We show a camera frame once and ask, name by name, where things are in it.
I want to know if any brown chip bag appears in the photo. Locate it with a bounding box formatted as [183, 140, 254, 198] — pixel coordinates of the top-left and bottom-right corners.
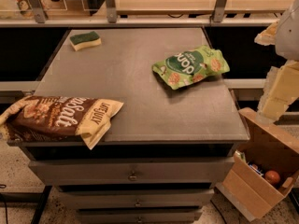
[0, 95, 123, 149]

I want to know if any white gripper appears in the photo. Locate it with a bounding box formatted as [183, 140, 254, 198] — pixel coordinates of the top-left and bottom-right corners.
[254, 0, 299, 121]

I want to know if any top drawer knob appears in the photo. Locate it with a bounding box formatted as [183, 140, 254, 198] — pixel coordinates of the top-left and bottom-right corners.
[128, 171, 138, 181]

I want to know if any grey metal post middle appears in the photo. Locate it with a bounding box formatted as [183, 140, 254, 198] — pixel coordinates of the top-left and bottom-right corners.
[106, 0, 118, 23]

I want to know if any green rice chip bag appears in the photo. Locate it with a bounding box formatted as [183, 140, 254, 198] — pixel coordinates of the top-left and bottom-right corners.
[152, 45, 230, 90]

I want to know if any blue snack packet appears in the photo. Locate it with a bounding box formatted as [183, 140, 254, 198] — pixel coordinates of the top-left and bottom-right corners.
[248, 162, 264, 176]

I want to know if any grey metal post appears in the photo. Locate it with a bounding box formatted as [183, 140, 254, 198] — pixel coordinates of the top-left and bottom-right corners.
[106, 0, 118, 23]
[29, 0, 47, 23]
[212, 0, 227, 22]

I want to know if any green yellow sponge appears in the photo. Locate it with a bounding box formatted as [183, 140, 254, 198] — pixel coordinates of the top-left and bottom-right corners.
[69, 31, 101, 51]

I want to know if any grey drawer cabinet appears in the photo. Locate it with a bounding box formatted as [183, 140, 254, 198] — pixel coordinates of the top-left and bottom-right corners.
[21, 28, 249, 224]

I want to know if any grey metal post left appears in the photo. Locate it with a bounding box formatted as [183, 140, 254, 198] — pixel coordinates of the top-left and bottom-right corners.
[29, 0, 47, 23]

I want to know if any red round fruit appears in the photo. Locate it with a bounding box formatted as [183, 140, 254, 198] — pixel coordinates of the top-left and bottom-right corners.
[264, 170, 280, 186]

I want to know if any grey metal post right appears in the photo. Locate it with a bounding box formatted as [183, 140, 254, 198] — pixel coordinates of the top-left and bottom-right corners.
[212, 0, 227, 22]

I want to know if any cardboard box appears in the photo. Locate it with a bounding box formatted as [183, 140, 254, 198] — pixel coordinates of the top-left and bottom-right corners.
[218, 108, 299, 221]

